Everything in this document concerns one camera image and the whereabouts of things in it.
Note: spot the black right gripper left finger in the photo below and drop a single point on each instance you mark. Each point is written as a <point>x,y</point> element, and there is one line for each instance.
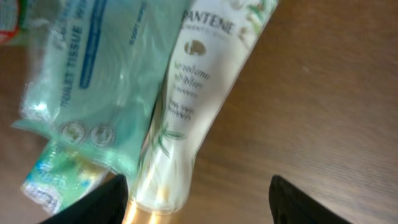
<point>105,205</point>

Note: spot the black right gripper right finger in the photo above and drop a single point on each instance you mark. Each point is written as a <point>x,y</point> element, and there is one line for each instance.
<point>290,205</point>

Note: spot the teal tissue pack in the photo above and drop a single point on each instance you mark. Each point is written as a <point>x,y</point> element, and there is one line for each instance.
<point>60,177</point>

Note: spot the mint green wipes pack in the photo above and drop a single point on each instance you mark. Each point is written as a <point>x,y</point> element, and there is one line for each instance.
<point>97,68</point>

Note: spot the cream tube gold cap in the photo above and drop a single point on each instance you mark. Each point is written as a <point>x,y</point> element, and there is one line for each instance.
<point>215,40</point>

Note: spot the brown lid sauce jar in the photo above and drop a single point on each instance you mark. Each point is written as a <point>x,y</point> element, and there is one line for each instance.
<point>15,19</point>

